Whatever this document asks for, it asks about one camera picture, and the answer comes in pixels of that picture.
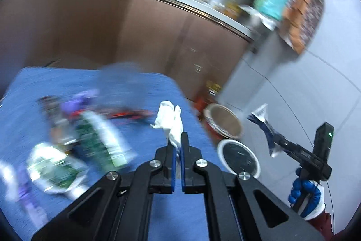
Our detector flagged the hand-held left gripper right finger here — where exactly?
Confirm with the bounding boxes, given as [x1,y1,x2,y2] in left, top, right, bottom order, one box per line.
[180,132,325,241]

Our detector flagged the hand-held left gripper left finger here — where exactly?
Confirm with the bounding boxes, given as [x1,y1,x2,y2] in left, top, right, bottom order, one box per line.
[31,140,177,241]

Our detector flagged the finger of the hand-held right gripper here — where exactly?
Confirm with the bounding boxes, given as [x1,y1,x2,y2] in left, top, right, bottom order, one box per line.
[248,114,286,147]

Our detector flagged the blue white foil wrapper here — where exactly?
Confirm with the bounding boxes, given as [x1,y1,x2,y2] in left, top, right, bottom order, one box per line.
[248,103,283,158]

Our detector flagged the grey white-rimmed waste bin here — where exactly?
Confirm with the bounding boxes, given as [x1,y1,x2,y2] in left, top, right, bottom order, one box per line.
[217,140,261,177]

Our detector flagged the beige wooden waste bin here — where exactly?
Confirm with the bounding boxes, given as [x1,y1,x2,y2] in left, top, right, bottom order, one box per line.
[204,103,244,143]

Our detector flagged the white tissue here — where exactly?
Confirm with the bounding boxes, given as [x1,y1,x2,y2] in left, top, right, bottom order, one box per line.
[149,101,184,150]

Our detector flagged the purple snack wrapper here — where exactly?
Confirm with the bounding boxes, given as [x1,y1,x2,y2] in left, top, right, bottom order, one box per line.
[16,170,49,228]
[60,89,100,118]

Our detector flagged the green white snack packet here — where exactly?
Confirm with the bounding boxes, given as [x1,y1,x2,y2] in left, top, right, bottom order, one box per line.
[26,143,90,199]

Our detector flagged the person's right forearm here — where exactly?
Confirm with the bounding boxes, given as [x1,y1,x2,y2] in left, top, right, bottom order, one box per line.
[306,210,340,241]

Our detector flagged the person's right hand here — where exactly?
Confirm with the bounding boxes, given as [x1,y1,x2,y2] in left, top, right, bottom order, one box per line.
[288,168,326,220]

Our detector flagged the yellow-capped oil bottle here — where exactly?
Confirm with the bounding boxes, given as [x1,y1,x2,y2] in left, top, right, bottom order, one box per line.
[194,81,223,115]

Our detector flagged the white refrigerator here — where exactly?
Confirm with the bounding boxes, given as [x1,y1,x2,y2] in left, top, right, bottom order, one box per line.
[218,14,284,109]

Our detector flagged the red snack wrapper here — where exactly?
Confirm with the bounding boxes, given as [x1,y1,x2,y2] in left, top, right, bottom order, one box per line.
[105,108,155,122]

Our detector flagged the long green snack packet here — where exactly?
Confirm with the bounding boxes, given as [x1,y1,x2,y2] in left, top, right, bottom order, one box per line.
[76,110,136,171]

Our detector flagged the blue tablecloth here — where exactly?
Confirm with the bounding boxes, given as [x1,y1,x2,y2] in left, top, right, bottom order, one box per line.
[0,66,235,241]

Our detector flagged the translucent blue plastic wrapper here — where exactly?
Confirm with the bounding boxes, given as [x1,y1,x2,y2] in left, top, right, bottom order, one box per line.
[97,61,148,110]

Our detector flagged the white plastic bag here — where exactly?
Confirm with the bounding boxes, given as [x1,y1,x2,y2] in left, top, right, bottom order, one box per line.
[239,5,277,30]

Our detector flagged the yellow packets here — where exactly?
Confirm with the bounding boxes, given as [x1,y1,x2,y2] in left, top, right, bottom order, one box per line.
[222,0,241,19]

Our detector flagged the dark snack packet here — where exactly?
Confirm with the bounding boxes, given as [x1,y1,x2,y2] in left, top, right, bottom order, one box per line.
[37,95,77,147]

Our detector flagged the orange patterned cloth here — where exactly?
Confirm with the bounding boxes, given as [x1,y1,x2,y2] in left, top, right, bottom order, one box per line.
[281,0,325,54]

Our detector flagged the brown kitchen cabinets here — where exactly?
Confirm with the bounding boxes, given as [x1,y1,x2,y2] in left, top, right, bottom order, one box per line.
[0,0,251,106]

